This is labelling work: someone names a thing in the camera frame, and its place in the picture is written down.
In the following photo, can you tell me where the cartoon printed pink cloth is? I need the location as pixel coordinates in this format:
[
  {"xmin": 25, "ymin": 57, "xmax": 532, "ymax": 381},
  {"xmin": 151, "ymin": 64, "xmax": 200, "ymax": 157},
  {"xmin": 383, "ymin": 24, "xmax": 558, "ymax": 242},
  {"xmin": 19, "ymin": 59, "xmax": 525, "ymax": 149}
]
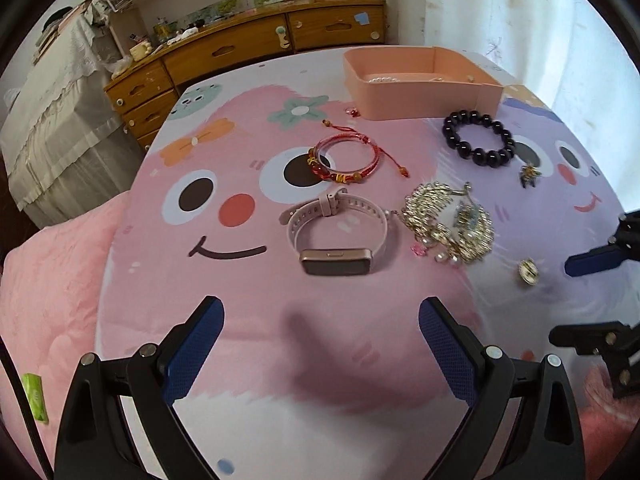
[{"xmin": 94, "ymin": 49, "xmax": 627, "ymax": 480}]

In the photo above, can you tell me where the black cable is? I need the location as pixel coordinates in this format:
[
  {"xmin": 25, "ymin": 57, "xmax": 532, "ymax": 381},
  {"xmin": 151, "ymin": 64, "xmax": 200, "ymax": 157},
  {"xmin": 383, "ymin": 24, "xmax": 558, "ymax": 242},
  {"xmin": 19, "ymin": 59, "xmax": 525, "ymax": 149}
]
[{"xmin": 0, "ymin": 342, "xmax": 57, "ymax": 480}]

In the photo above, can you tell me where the gold rhinestone necklace pile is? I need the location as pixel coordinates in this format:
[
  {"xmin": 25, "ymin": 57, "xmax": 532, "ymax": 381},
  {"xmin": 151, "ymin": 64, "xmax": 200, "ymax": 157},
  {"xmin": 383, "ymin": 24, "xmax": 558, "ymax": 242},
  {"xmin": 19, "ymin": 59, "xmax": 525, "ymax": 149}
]
[{"xmin": 399, "ymin": 180, "xmax": 496, "ymax": 266}]

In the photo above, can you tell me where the white floral curtain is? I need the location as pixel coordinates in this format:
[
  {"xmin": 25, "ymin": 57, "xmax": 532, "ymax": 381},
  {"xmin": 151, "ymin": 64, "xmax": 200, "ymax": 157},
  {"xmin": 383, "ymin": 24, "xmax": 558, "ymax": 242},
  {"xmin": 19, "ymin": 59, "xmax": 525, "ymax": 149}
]
[{"xmin": 384, "ymin": 0, "xmax": 640, "ymax": 213}]

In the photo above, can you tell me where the green packet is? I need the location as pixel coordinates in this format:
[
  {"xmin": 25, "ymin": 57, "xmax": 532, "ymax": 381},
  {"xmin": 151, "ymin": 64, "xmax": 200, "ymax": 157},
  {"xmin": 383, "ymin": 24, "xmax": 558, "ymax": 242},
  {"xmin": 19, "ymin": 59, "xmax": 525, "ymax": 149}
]
[{"xmin": 21, "ymin": 372, "xmax": 50, "ymax": 425}]

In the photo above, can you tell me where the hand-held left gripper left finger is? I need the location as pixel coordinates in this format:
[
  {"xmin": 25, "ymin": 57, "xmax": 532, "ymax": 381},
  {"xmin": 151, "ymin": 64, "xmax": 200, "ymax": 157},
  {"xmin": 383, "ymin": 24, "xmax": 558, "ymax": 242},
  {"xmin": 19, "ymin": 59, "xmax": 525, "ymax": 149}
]
[{"xmin": 54, "ymin": 296, "xmax": 224, "ymax": 480}]

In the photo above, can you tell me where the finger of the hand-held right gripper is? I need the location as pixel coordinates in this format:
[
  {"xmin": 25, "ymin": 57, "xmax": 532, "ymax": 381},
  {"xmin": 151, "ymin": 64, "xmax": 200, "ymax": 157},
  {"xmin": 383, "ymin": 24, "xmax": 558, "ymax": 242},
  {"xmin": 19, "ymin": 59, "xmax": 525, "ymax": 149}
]
[
  {"xmin": 565, "ymin": 210, "xmax": 640, "ymax": 279},
  {"xmin": 548, "ymin": 320, "xmax": 640, "ymax": 401}
]

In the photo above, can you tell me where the pink rectangular box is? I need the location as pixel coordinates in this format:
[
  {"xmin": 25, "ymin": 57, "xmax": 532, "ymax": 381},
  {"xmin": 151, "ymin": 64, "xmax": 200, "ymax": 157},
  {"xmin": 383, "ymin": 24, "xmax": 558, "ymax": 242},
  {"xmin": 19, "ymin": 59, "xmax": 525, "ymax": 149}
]
[{"xmin": 343, "ymin": 45, "xmax": 505, "ymax": 121}]

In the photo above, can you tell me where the red string bracelet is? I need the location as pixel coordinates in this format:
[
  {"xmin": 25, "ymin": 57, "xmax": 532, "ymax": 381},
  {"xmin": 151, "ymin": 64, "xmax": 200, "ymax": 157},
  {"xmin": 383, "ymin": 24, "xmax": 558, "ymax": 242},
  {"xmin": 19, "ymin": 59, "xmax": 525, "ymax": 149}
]
[{"xmin": 306, "ymin": 119, "xmax": 409, "ymax": 186}]

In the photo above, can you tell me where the pink smart watch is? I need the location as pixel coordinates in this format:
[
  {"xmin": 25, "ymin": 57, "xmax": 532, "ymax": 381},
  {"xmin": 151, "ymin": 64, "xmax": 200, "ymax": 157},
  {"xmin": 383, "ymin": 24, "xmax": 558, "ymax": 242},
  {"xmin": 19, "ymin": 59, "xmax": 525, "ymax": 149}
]
[{"xmin": 279, "ymin": 186, "xmax": 389, "ymax": 277}]

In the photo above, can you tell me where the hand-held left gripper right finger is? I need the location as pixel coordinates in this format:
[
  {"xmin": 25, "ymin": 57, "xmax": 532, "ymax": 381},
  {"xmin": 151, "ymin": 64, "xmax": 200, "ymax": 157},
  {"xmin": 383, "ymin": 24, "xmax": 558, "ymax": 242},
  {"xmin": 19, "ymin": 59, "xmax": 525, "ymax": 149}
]
[{"xmin": 418, "ymin": 296, "xmax": 585, "ymax": 480}]

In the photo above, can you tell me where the bed with white lace cover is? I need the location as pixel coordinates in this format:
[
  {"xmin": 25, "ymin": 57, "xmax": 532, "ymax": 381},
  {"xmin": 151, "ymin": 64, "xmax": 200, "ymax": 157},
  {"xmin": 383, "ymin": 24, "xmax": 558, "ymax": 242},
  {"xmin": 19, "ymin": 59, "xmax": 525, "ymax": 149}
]
[{"xmin": 0, "ymin": 2, "xmax": 147, "ymax": 227}]

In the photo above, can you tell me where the small gold round earring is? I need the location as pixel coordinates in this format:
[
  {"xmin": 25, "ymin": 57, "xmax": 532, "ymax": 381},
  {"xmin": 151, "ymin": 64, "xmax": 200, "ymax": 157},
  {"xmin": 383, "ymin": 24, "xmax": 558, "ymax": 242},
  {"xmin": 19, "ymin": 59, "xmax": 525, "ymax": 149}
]
[{"xmin": 518, "ymin": 258, "xmax": 540, "ymax": 286}]

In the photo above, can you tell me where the black bead bracelet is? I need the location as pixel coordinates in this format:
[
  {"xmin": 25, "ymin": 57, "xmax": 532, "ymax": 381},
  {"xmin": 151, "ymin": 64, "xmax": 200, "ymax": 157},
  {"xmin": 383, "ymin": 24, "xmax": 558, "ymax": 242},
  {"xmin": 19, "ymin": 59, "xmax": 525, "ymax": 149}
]
[{"xmin": 442, "ymin": 110, "xmax": 517, "ymax": 169}]

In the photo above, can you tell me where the wooden desk with drawers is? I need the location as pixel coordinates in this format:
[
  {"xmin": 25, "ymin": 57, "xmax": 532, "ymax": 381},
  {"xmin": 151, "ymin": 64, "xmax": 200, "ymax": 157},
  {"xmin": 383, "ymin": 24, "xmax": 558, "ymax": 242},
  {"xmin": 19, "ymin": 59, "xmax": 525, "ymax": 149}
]
[{"xmin": 103, "ymin": 0, "xmax": 387, "ymax": 154}]

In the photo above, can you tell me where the pink fluffy blanket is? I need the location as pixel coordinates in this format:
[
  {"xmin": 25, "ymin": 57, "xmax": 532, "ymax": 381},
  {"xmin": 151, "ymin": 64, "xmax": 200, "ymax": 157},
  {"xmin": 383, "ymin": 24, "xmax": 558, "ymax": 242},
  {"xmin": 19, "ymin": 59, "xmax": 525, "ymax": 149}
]
[{"xmin": 0, "ymin": 192, "xmax": 137, "ymax": 467}]

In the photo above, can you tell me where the small gold bee brooch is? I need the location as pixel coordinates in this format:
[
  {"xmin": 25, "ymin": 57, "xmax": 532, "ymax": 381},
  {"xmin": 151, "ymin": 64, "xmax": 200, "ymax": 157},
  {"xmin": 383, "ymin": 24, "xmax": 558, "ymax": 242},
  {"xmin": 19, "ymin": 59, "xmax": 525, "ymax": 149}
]
[{"xmin": 519, "ymin": 162, "xmax": 543, "ymax": 189}]

